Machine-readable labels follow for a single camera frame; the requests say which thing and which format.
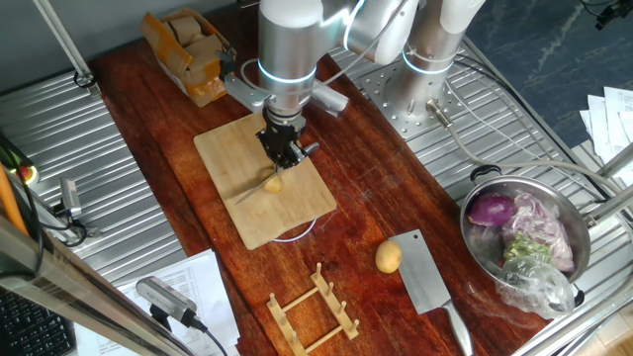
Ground red emergency stop button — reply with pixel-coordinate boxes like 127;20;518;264
9;162;41;187

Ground steel cleaver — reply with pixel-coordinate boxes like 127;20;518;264
388;228;475;356

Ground bag of chopped purple cabbage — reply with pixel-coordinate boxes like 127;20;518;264
502;191;576;273

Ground grey exterior camera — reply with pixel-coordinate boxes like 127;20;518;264
58;177;83;219

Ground open cardboard box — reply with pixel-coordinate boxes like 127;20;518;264
139;7;237;108

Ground grey hose with connector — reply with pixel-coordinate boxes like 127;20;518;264
424;98;633;192

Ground silver camera with black cable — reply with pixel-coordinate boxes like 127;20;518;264
136;275;229;356

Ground loose white paper sheets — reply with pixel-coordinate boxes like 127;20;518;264
578;86;633;187

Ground metal camera mount clamp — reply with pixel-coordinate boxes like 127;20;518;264
42;202;103;248

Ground steel chef knife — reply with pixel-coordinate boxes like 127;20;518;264
233;141;320;207

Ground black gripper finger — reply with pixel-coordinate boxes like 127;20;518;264
286;140;309;168
266;145;292;170

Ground black keyboard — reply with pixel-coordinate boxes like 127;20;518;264
0;286;78;356

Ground wooden knife rack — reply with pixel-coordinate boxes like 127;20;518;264
265;261;361;356

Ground bamboo cutting board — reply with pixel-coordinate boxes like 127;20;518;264
193;112;338;251

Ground clear bag with greens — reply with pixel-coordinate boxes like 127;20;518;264
496;232;578;320

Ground small yellow potato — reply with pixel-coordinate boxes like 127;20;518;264
374;238;403;275
260;168;285;195

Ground purple onion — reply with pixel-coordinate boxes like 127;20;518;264
467;192;515;227

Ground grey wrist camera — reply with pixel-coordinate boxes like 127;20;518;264
216;46;272;114

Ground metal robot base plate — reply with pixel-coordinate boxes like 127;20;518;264
358;58;496;140

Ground aluminium frame bar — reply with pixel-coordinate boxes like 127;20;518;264
0;217;197;356

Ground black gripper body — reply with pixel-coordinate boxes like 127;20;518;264
255;111;307;152

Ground steel cooking pot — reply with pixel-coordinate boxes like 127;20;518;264
459;164;593;309

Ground printed white paper stack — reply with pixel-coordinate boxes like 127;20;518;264
73;248;241;356

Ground aluminium frame post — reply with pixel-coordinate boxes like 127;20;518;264
32;0;101;96

